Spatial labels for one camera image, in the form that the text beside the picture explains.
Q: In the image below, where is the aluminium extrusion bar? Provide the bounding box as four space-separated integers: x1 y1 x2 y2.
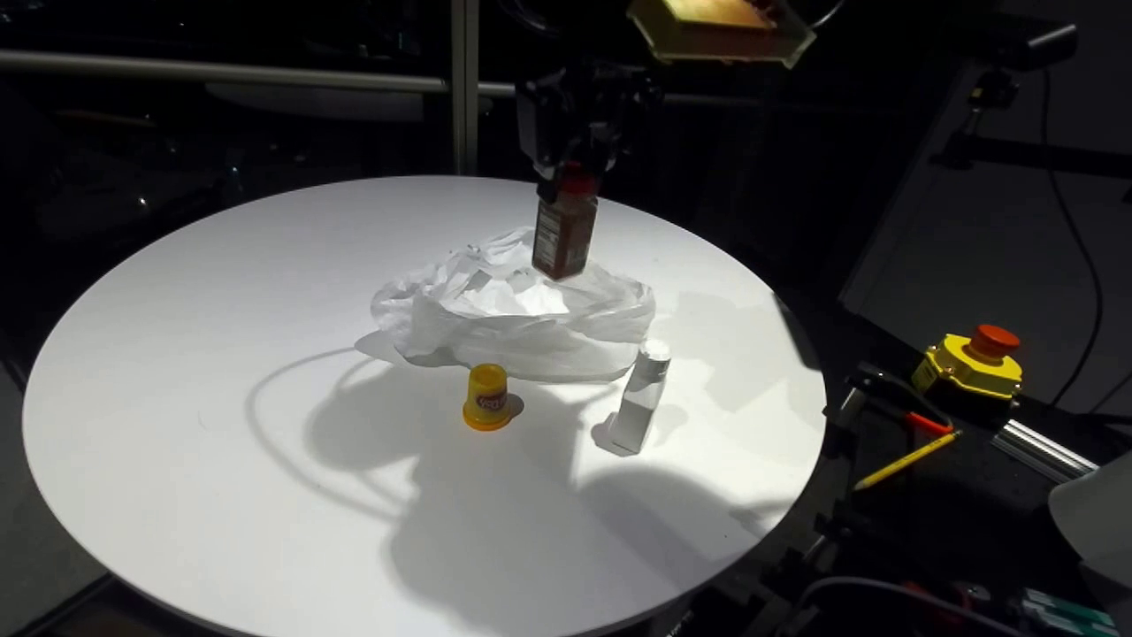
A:
989 416 1104 484

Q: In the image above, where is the white plastic bag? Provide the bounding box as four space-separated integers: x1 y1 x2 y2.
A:
354 228 663 387

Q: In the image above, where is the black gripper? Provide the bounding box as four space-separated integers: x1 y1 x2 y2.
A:
512 60 657 201

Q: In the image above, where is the black camera stand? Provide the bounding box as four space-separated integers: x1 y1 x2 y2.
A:
927 17 1132 183

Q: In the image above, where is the horizontal metal railing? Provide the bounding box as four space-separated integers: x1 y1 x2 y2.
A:
0 47 524 98

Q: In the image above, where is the yellow emergency stop button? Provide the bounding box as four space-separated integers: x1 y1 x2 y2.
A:
909 322 1030 410

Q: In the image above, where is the thin vertical metal post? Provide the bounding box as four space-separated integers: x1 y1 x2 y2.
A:
447 0 485 182

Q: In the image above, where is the white rounded object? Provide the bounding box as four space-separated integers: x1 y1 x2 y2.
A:
1045 449 1132 591

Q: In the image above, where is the thin black hanging cable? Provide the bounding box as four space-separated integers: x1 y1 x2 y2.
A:
1034 68 1112 410

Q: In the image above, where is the small yellow container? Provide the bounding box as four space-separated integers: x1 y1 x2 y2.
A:
461 362 527 437

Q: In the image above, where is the red clamp handle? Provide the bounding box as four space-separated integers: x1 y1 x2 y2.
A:
902 408 958 445

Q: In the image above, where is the yellow pencil-like rod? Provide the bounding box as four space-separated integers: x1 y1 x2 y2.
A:
853 426 965 495

